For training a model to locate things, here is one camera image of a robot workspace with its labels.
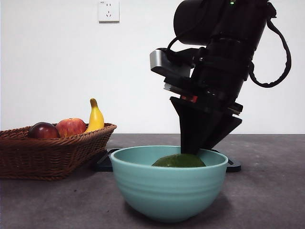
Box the black rectangular tray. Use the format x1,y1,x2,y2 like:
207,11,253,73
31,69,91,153
96,148,242,172

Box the yellow banana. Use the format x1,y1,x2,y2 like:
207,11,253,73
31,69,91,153
83,98,105,134

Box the white wall socket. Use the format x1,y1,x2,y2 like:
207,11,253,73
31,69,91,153
99,0,120,24

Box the green avocado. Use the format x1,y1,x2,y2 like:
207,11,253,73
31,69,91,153
152,154,206,168

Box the pale grey camera box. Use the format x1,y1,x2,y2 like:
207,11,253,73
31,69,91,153
149,47,195,78

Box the red yellow apple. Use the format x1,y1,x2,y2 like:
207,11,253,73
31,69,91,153
56,117,87,138

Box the thin black camera cable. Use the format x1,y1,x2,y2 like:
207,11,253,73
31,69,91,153
166,35,205,60

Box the teal ribbed bowl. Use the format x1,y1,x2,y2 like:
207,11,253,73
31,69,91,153
110,145,228,224

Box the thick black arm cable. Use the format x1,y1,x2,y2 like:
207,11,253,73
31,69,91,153
249,7,293,88

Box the brown wicker basket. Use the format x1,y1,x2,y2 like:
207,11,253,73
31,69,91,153
0,123,118,181

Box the dark red plum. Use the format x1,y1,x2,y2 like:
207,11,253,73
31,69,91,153
28,122,60,139

